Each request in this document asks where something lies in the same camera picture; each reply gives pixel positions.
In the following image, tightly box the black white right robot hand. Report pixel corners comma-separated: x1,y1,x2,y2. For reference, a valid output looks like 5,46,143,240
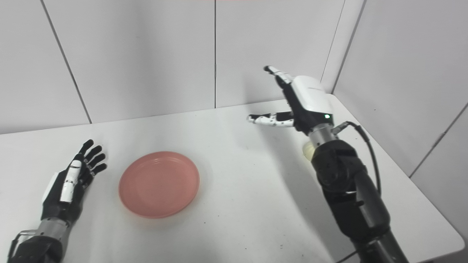
247,66,334,136

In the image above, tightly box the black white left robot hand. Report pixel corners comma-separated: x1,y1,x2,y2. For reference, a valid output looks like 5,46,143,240
41,140,108,224

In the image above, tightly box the cream steamed bun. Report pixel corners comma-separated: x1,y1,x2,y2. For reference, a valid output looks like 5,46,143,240
303,142,316,161

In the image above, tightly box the pink round plate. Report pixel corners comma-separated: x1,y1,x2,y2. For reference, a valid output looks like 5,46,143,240
118,151,200,219

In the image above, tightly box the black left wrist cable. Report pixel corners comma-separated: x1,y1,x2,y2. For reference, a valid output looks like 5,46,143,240
8,229,37,257

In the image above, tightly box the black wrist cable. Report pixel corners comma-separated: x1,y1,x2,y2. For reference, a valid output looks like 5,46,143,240
8,229,37,257
332,121,382,196

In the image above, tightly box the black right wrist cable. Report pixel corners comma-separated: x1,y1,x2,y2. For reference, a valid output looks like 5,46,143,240
332,121,382,196

